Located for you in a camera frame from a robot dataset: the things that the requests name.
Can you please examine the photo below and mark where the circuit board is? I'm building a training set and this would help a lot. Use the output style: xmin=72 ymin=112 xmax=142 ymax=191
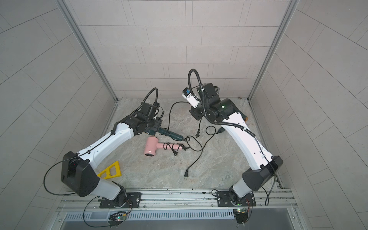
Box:
xmin=109 ymin=211 xmax=127 ymax=222
xmin=233 ymin=209 xmax=249 ymax=224

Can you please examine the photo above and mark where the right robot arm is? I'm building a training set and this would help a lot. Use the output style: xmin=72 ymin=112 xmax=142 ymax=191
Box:
xmin=182 ymin=83 xmax=283 ymax=206

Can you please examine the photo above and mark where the aluminium rail frame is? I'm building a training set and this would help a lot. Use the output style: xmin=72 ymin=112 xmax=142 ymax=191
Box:
xmin=56 ymin=189 xmax=298 ymax=212

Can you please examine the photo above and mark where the pink dryer black cord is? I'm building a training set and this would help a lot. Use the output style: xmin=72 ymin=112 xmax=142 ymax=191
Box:
xmin=162 ymin=142 xmax=190 ymax=157

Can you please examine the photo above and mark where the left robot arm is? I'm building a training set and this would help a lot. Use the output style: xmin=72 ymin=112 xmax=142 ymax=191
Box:
xmin=61 ymin=115 xmax=162 ymax=208

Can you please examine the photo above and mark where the right circuit board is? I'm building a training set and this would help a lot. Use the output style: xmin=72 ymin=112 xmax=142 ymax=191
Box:
xmin=233 ymin=209 xmax=249 ymax=224

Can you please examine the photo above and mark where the pink hair dryer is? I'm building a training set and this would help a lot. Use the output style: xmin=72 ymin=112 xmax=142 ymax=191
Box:
xmin=144 ymin=137 xmax=184 ymax=157

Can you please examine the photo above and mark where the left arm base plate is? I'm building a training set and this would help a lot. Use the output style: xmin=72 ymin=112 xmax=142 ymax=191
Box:
xmin=98 ymin=192 xmax=142 ymax=209

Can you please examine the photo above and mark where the green hair dryer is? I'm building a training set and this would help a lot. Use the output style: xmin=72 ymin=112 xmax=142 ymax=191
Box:
xmin=147 ymin=127 xmax=185 ymax=141

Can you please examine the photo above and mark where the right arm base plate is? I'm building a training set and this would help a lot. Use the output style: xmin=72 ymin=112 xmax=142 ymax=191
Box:
xmin=212 ymin=190 xmax=256 ymax=207

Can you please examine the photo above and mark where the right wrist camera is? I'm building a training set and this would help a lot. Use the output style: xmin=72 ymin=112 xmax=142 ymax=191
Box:
xmin=182 ymin=87 xmax=202 ymax=108

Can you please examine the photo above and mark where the left circuit board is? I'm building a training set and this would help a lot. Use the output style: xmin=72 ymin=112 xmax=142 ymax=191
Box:
xmin=109 ymin=211 xmax=127 ymax=222

